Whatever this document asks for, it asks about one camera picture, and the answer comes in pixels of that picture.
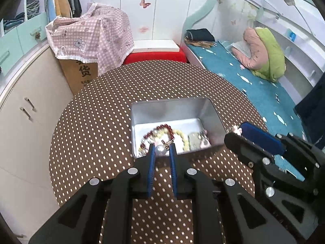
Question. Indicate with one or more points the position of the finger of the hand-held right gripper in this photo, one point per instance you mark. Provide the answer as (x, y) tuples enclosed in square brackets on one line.
[(261, 137), (241, 147)]

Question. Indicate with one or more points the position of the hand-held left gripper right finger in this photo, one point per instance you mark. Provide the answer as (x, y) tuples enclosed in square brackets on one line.
[(173, 167)]

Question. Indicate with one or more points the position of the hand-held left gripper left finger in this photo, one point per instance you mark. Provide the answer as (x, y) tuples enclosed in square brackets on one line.
[(151, 165)]

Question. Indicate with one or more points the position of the gold pearl hair clip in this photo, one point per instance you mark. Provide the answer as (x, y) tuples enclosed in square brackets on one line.
[(160, 150)]

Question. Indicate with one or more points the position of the pale green jade pendant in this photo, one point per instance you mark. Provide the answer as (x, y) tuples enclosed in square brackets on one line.
[(195, 140)]

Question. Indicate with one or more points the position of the pink white brooch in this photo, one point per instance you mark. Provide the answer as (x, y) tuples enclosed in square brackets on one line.
[(205, 143)]

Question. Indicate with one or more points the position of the brown metal-lined box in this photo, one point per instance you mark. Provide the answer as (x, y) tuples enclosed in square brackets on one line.
[(162, 111)]

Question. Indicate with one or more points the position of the teal bed sheet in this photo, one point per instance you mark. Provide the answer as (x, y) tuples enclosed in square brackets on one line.
[(241, 86)]

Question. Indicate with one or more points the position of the dark blue garment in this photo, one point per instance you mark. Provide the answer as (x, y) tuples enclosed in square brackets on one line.
[(314, 106)]

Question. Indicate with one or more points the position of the round polka dot table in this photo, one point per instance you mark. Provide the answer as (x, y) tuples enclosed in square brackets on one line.
[(101, 122)]

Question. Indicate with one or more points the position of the pink green pillow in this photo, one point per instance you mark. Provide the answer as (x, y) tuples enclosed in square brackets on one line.
[(271, 50)]

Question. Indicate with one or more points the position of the white bedside shelf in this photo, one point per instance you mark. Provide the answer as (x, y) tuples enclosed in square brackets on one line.
[(304, 56)]

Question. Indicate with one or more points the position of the red stool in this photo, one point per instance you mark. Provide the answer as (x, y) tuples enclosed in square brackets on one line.
[(155, 57)]

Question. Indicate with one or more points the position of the brown cardboard box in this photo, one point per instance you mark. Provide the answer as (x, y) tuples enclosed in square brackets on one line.
[(76, 76)]

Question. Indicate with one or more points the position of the folded dark clothes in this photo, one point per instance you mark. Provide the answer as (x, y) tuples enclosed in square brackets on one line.
[(199, 36)]

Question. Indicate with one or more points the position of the white board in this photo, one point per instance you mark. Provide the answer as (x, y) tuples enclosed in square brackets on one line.
[(155, 46)]

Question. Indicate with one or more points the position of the cream cabinet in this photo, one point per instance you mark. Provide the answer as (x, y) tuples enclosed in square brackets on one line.
[(25, 144)]

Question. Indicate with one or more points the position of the pink checked cloth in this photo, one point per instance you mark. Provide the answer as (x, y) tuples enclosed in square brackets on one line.
[(101, 35)]

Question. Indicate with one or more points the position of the white wardrobe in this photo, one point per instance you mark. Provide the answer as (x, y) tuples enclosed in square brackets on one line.
[(165, 17)]

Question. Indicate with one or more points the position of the pink butterfly sticker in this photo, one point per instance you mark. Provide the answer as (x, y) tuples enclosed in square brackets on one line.
[(144, 3)]

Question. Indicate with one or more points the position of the pine cone drawer knob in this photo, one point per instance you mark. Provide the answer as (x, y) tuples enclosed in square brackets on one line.
[(38, 35)]

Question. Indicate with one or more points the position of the mint green drawers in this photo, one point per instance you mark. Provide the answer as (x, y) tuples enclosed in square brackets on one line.
[(25, 34)]

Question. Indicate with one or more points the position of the light blue hanging garment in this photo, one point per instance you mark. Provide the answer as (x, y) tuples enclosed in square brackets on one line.
[(50, 2)]

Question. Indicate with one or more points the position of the folded jeans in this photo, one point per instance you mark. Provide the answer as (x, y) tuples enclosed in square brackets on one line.
[(33, 9), (14, 21)]

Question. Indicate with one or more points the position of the mint green bed frame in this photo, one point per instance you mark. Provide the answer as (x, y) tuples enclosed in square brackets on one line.
[(203, 10)]

